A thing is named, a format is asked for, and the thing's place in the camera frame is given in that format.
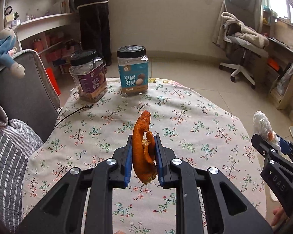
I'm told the blue plush toy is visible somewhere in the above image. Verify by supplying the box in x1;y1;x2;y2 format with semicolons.
0;28;25;78

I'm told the person in dark clothes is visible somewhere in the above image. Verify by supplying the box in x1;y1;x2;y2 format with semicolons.
73;0;112;66

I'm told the large orange peel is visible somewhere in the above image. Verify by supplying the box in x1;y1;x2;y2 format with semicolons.
132;110;157;184

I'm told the white office chair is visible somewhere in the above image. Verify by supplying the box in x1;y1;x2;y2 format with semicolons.
219;0;268;89

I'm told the purple label nut jar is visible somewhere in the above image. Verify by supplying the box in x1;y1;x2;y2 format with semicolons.
69;50;107;103

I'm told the person's right hand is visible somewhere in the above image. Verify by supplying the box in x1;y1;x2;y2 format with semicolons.
271;206;287;227

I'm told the white bookshelf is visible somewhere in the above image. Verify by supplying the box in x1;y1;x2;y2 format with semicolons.
0;0;80;77

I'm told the floral tablecloth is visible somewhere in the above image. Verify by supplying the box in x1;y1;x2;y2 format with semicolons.
16;78;272;233

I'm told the grey striped quilt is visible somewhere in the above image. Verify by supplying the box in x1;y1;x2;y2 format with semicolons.
0;119;44;232

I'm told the white tissue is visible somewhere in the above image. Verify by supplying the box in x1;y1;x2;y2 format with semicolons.
253;111;281;154

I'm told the grey sofa armrest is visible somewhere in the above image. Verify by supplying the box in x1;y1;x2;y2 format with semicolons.
0;49;60;142

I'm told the beige blanket on chair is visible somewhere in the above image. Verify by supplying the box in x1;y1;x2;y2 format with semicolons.
212;12;269;49

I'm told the wooden desk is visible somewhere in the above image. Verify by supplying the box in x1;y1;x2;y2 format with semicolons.
261;8;293;110

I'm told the blue label nut jar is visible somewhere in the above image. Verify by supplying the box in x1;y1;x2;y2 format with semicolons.
116;45;149;97

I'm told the black cable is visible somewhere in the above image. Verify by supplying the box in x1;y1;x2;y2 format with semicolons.
54;104;94;129

